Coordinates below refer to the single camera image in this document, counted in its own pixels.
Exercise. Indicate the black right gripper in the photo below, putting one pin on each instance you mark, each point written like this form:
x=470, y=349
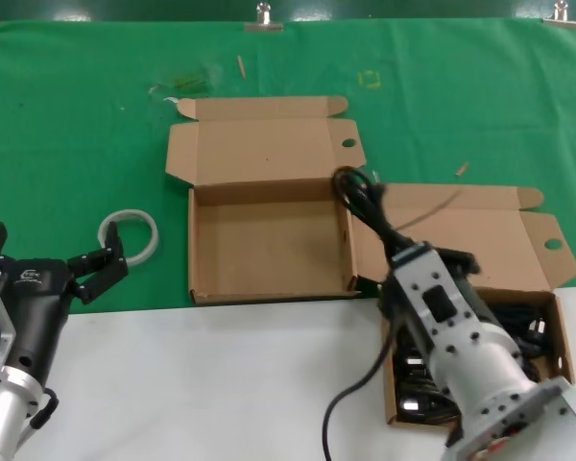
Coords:
x=477, y=302

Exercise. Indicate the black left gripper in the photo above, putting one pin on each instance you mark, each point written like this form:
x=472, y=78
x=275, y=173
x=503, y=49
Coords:
x=38, y=307

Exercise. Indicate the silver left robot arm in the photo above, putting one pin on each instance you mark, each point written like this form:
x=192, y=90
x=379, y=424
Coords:
x=5, y=413

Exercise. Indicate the open brown cardboard box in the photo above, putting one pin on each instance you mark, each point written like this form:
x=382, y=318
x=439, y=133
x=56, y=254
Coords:
x=499, y=230
x=269, y=240

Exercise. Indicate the translucent white tape roll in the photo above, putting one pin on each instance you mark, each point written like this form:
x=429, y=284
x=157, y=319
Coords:
x=125, y=213

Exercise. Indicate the short wooden piece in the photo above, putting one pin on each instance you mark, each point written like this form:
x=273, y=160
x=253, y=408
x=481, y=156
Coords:
x=462, y=169

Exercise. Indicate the green table cloth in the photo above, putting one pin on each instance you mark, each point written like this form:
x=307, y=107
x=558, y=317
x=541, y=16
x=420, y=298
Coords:
x=77, y=120

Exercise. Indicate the white tape scrap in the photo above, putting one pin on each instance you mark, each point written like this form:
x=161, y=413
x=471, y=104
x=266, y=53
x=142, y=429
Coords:
x=171, y=100

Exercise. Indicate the clear plastic wrapper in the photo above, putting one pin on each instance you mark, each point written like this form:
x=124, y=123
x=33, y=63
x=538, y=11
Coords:
x=187, y=81

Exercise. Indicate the metal binder clip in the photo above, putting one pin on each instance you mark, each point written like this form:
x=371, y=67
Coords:
x=561, y=19
x=264, y=21

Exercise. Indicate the thin wooden stick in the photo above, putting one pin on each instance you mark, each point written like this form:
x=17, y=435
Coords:
x=241, y=66

